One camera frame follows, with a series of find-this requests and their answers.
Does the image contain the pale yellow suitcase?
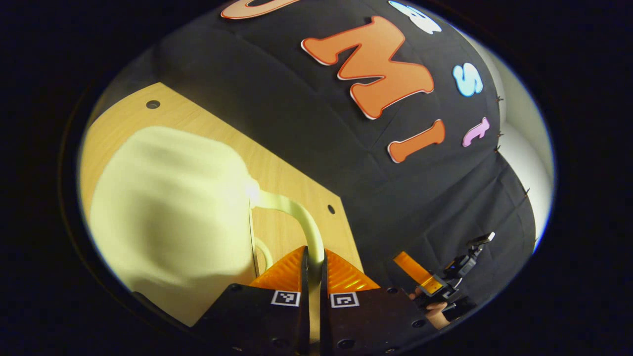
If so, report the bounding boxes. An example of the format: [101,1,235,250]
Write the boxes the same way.
[89,125,326,327]

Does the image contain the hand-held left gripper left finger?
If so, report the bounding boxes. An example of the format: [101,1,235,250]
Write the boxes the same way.
[190,246,311,356]

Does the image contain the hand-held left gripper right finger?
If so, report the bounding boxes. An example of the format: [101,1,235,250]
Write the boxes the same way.
[319,249,446,356]

